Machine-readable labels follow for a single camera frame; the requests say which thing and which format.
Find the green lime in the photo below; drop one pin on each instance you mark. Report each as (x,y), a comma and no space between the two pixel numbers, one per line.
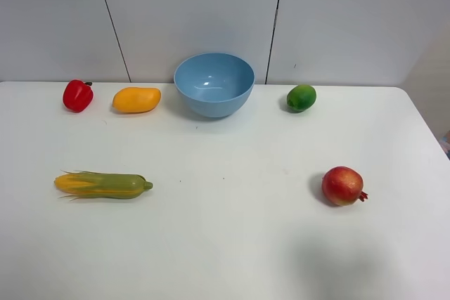
(301,98)

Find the yellow mango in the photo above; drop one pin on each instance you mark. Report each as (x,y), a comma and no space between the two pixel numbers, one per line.
(132,100)

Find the red pomegranate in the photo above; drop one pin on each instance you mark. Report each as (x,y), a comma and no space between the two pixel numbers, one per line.
(343,186)

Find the blue plastic bowl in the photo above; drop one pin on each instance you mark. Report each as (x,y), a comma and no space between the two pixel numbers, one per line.
(214,85)

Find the red bell pepper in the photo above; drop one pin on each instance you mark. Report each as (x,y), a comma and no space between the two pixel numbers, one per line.
(77,95)

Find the corn cob with husk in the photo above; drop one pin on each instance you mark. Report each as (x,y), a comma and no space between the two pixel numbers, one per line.
(92,185)

